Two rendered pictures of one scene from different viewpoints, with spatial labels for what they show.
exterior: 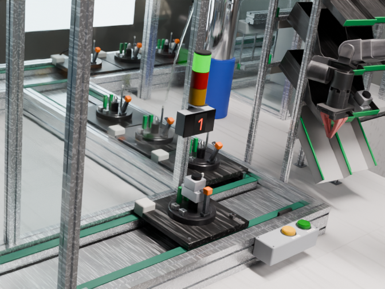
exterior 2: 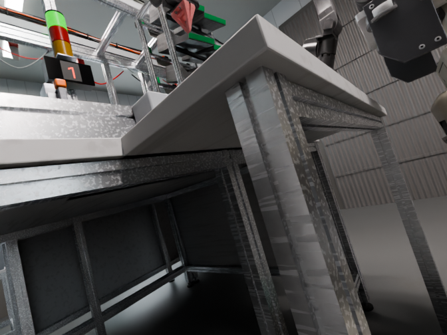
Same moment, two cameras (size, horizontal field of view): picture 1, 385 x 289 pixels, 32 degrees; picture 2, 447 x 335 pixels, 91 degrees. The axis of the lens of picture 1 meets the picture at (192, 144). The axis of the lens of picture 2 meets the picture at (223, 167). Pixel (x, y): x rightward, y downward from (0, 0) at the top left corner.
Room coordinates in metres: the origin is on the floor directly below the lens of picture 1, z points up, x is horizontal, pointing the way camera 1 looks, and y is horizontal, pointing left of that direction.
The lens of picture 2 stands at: (1.20, -0.32, 0.74)
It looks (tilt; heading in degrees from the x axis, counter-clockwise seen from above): 5 degrees up; 355
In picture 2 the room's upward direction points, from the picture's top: 16 degrees counter-clockwise
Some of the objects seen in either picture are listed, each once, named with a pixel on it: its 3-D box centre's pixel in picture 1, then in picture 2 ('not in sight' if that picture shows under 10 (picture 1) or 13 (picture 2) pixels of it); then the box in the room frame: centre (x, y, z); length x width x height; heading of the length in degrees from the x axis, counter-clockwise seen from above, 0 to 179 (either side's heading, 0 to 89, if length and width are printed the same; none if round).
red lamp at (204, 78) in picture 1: (199, 78); (60, 38); (1.87, 0.00, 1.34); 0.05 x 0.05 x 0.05
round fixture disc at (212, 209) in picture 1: (192, 210); not in sight; (1.73, -0.02, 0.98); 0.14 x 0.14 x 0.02
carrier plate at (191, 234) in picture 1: (191, 216); not in sight; (1.73, -0.02, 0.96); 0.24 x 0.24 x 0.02; 46
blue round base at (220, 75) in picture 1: (213, 85); not in sight; (2.91, -0.06, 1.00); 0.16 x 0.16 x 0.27
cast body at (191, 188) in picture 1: (192, 184); (54, 100); (1.74, -0.02, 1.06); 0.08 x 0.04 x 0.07; 46
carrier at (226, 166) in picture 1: (200, 151); not in sight; (2.10, -0.03, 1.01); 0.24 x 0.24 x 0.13; 46
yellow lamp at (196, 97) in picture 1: (197, 94); (63, 52); (1.87, 0.00, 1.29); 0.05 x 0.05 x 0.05
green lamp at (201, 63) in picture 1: (201, 62); (56, 24); (1.87, 0.00, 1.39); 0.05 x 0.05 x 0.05
